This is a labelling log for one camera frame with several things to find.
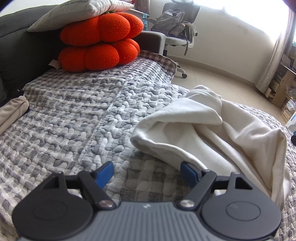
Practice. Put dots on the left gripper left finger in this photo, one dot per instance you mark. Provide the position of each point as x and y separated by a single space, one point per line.
62 206

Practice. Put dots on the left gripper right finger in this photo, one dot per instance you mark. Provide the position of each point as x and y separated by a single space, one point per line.
229 206

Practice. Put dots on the white sweatshirt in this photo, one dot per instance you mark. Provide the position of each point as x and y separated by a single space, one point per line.
212 133

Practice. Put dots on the beige folded cloth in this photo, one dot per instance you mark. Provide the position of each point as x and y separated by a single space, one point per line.
13 110

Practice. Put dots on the wooden shelf with boxes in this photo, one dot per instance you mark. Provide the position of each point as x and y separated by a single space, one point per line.
281 90

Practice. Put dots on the dark grey sofa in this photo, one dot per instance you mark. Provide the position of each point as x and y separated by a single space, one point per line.
27 55

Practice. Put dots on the beige curtain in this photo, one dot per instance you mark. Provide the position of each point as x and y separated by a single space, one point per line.
282 46

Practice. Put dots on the red pumpkin plush cushion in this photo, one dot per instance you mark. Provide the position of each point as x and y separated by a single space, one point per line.
100 43

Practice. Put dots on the camouflage backpack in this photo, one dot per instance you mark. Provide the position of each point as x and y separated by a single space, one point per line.
171 23

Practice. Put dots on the white printed pillow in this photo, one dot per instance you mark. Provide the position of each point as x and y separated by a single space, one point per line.
75 11

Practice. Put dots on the white office chair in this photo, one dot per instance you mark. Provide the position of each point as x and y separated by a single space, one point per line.
192 10

